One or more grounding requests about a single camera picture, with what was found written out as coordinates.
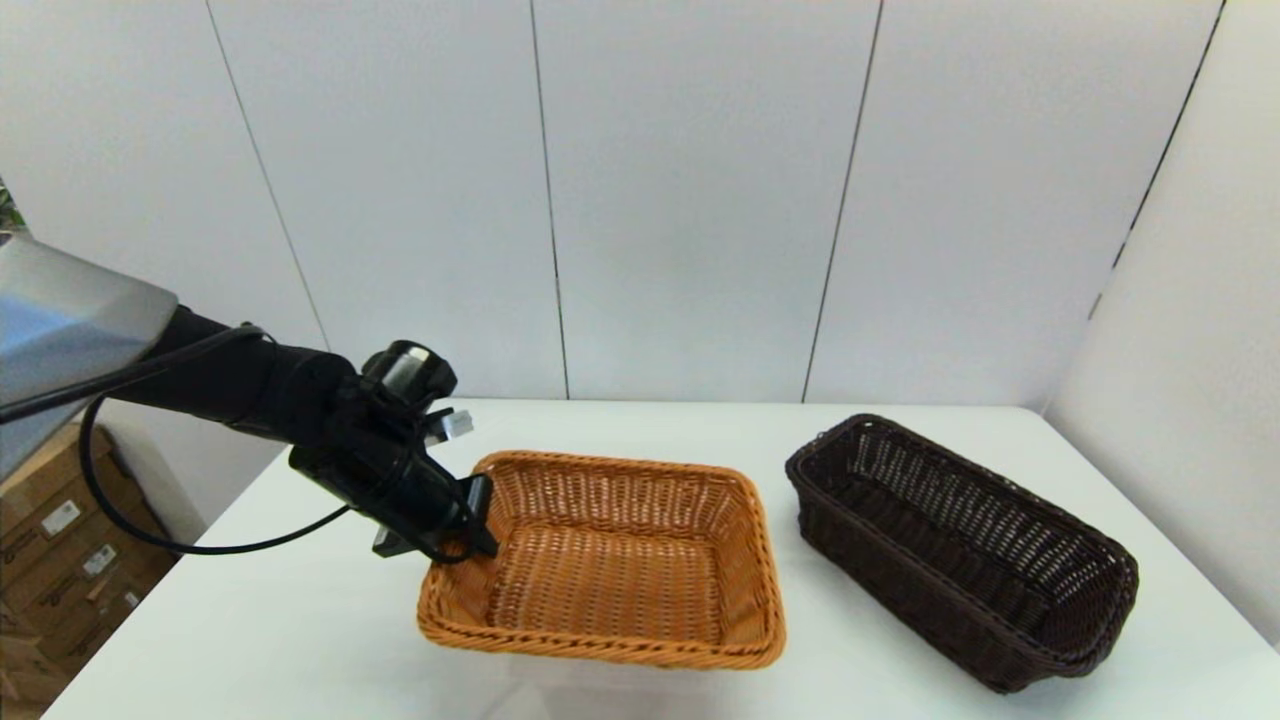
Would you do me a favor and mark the orange wicker basket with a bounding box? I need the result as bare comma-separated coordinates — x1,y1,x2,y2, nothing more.
417,450,787,669

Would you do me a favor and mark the dark brown wicker basket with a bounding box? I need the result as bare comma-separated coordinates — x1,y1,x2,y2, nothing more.
785,414,1140,694

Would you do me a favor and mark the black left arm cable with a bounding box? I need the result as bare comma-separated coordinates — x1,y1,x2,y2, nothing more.
0,323,353,555

